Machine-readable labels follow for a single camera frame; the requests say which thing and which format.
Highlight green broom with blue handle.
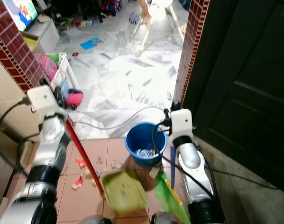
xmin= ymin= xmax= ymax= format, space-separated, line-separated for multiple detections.
xmin=153 ymin=144 xmax=192 ymax=224

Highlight green dustpan with red handle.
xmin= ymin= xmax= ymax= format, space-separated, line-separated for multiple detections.
xmin=65 ymin=119 xmax=150 ymax=216

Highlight blue plastic bucket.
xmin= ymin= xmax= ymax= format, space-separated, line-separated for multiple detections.
xmin=125 ymin=122 xmax=168 ymax=168

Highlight rubbish inside bucket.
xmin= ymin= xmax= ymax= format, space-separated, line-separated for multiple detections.
xmin=136 ymin=147 xmax=156 ymax=158

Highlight blue paper sheet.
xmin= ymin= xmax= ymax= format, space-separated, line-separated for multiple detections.
xmin=80 ymin=37 xmax=102 ymax=50

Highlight white television cabinet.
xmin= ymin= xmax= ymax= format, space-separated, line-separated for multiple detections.
xmin=26 ymin=19 xmax=61 ymax=55

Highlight red snack wrapper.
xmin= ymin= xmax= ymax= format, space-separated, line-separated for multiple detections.
xmin=75 ymin=157 xmax=88 ymax=168

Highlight red and white wrapper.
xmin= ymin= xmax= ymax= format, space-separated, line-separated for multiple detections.
xmin=71 ymin=176 xmax=84 ymax=190

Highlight white chair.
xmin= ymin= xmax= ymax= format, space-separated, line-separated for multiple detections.
xmin=134 ymin=0 xmax=190 ymax=57

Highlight television with colourful screen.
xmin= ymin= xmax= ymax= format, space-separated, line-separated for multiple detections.
xmin=13 ymin=0 xmax=40 ymax=32

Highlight dark wooden door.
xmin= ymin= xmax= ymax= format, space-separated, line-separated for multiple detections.
xmin=181 ymin=0 xmax=284 ymax=174

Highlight grey robot right leg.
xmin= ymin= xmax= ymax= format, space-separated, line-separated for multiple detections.
xmin=151 ymin=212 xmax=171 ymax=224

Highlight grey robot leg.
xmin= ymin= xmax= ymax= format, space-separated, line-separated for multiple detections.
xmin=80 ymin=215 xmax=106 ymax=224
xmin=151 ymin=212 xmax=171 ymax=224

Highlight small toy car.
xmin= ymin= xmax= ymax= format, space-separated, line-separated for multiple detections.
xmin=128 ymin=13 xmax=140 ymax=24

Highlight person bare leg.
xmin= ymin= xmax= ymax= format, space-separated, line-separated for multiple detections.
xmin=139 ymin=0 xmax=153 ymax=25

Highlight grey robot left leg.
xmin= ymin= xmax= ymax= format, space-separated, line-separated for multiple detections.
xmin=80 ymin=215 xmax=106 ymax=224

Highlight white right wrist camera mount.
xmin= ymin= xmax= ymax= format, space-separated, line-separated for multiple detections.
xmin=167 ymin=108 xmax=195 ymax=141

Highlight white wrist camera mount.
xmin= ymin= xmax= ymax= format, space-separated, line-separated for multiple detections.
xmin=27 ymin=84 xmax=68 ymax=124
xmin=167 ymin=108 xmax=195 ymax=141

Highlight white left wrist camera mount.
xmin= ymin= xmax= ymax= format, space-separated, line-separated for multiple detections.
xmin=27 ymin=84 xmax=68 ymax=124

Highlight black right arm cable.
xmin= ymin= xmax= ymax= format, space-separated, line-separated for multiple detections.
xmin=151 ymin=122 xmax=218 ymax=200

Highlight grey cable on floor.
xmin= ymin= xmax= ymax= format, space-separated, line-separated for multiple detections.
xmin=71 ymin=106 xmax=166 ymax=129

